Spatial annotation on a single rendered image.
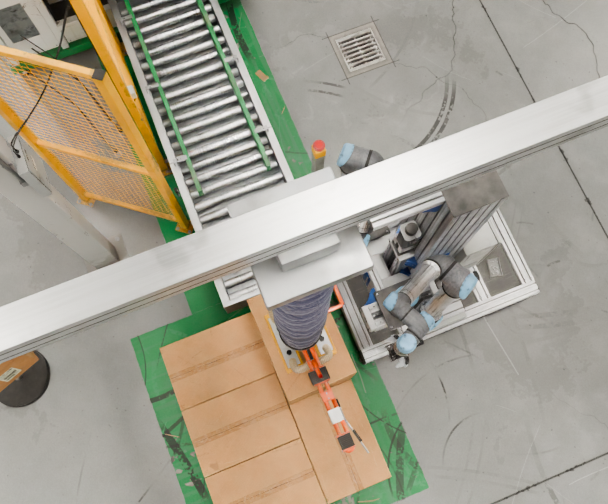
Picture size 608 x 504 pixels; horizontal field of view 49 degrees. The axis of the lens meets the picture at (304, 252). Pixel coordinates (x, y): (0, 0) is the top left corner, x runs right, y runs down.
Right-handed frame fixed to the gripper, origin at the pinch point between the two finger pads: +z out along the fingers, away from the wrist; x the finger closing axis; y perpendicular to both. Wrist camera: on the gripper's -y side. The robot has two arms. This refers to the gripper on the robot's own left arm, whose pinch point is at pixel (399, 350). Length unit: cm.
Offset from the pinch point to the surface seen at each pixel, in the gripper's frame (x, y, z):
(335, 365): -9, 25, 58
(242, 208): -43, 48, -135
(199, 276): -25, 64, -151
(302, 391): -2, 46, 58
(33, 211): -138, 143, 26
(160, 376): -52, 129, 152
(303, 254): -23, 39, -144
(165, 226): -151, 92, 152
